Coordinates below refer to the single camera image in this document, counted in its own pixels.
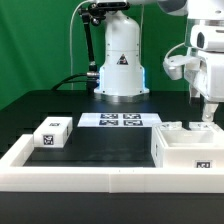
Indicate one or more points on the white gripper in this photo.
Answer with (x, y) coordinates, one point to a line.
(205, 73)

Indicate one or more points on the white cabinet body box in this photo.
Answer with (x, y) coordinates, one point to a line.
(187, 148)

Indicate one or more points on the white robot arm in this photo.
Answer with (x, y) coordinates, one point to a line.
(122, 75)

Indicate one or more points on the white cabinet top block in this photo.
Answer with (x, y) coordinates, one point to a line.
(53, 132)

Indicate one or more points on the white base marker plate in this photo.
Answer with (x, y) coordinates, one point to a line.
(118, 119)

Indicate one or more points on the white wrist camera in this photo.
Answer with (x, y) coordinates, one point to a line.
(173, 65)

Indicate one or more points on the white U-shaped obstacle frame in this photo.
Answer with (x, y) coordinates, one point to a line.
(15, 176)

